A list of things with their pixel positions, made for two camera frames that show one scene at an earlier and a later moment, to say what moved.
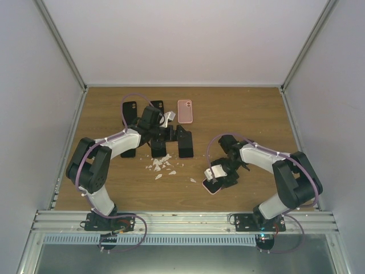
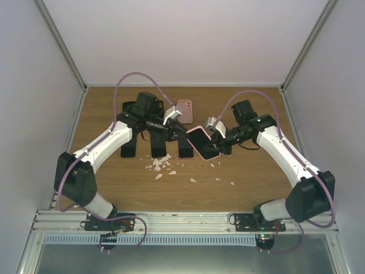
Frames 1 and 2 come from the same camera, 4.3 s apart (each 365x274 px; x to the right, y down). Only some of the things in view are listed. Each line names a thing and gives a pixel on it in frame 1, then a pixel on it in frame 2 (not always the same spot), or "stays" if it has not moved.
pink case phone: x=185 y=142 stays
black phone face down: x=158 y=148 stays
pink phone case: x=185 y=111 stays
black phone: x=129 y=153 stays
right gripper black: x=230 y=181 -> x=218 y=141
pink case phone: x=212 y=188 -> x=199 y=138
